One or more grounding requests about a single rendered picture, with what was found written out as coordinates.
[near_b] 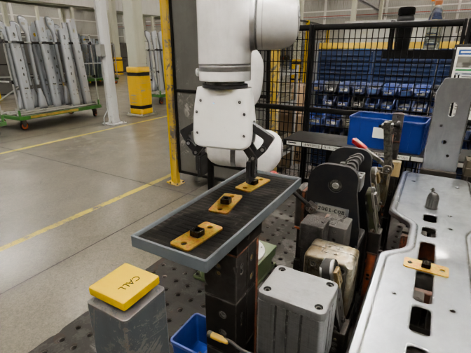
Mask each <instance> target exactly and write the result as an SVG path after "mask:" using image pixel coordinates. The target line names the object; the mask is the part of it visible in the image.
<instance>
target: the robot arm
mask: <svg viewBox="0 0 471 353"><path fill-rule="evenodd" d="M196 8H197V28H198V64H199V68H197V69H196V75H197V76H199V81H205V82H206V83H203V84H202V86H199V87H197V91H196V100H195V106H194V116H193V123H192V124H190V125H188V126H186V127H185V128H183V129H181V130H180V133H181V135H182V137H183V138H184V140H185V141H186V145H187V146H188V147H189V148H190V149H191V150H192V154H193V155H194V156H195V157H196V171H198V177H202V176H204V175H205V174H207V173H208V167H207V158H208V159H209V160H210V161H211V162H213V163H214V164H217V165H223V166H231V167H246V183H247V184H250V183H251V182H252V181H253V180H254V178H256V177H257V170H260V171H265V172H270V171H272V170H273V169H274V168H275V167H276V166H277V165H278V163H279V162H280V159H281V158H282V153H283V142H282V140H281V138H280V136H279V135H278V134H277V133H275V132H273V131H271V130H265V129H264V128H262V127H261V126H259V125H257V124H256V114H255V106H254V105H255V104H256V103H257V102H258V100H259V98H260V95H261V89H262V84H263V76H264V63H263V60H262V57H261V55H260V54H259V52H258V50H279V49H283V48H288V47H290V46H291V45H292V44H293V43H294V42H295V41H296V38H297V36H298V35H299V27H300V18H301V15H300V3H299V0H196ZM192 131H193V137H192V135H191V132H192Z"/></svg>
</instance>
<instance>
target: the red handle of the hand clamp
mask: <svg viewBox="0 0 471 353"><path fill-rule="evenodd" d="M351 141H352V142H351V143H353V144H354V145H355V146H356V147H358V148H365V149H367V150H368V151H369V152H370V153H371V155H372V158H373V159H374V160H375V161H376V162H378V163H379V164H380V165H382V166H383V167H384V161H383V160H382V159H381V158H379V157H378V156H377V155H376V154H375V153H373V152H372V151H371V150H369V149H368V148H367V146H366V145H365V144H363V143H362V142H361V141H360V140H359V139H357V138H353V139H352V140H351Z"/></svg>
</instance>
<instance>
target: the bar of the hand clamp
mask: <svg viewBox="0 0 471 353"><path fill-rule="evenodd" d="M401 126H402V124H401V122H400V121H397V124H394V123H393V122H392V121H391V120H385V122H384V123H382V124H381V125H378V128H380V127H381V128H382V129H383V147H384V166H385V165H389V166H391V167H393V129H394V127H396V128H397V130H400V129H401Z"/></svg>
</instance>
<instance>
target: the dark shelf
mask: <svg viewBox="0 0 471 353"><path fill-rule="evenodd" d="M347 140H348V136H343V135H337V134H325V133H319V132H307V131H300V130H299V131H298V132H295V133H294V134H292V135H290V136H288V137H286V138H284V139H283V144H284V145H288V146H298V147H304V148H314V149H320V150H325V151H335V150H336V149H338V148H340V147H342V146H349V147H351V146H352V147H356V146H353V145H348V144H347ZM368 149H369V150H371V151H372V152H373V153H375V154H376V155H377V156H378V157H380V158H384V150H381V149H377V148H368ZM424 152H425V149H423V151H422V152H421V154H420V155H415V154H410V153H400V152H398V156H397V160H401V161H407V162H416V163H422V162H423V156H424ZM466 156H471V150H468V149H461V152H460V157H459V161H458V166H457V168H458V169H462V168H463V164H464V162H465V157H466Z"/></svg>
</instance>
